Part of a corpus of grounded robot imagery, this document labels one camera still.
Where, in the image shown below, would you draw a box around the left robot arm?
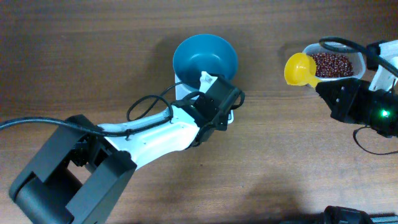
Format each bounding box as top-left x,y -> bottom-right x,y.
1,74 -> 245,223

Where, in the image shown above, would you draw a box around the red beans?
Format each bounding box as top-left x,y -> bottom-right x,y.
310,53 -> 354,78

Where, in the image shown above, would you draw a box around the clear plastic container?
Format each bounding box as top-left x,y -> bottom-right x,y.
302,44 -> 366,82

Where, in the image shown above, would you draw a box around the teal plastic bowl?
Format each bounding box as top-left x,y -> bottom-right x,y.
172,34 -> 238,89

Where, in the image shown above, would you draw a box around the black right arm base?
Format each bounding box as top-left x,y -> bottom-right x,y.
323,205 -> 398,224

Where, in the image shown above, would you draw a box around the white digital kitchen scale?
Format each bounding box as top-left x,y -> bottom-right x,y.
174,73 -> 234,124

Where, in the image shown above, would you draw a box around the yellow plastic measuring scoop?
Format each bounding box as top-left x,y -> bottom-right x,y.
284,53 -> 321,88

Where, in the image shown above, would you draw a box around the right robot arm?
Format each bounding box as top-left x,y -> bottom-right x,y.
315,78 -> 397,137

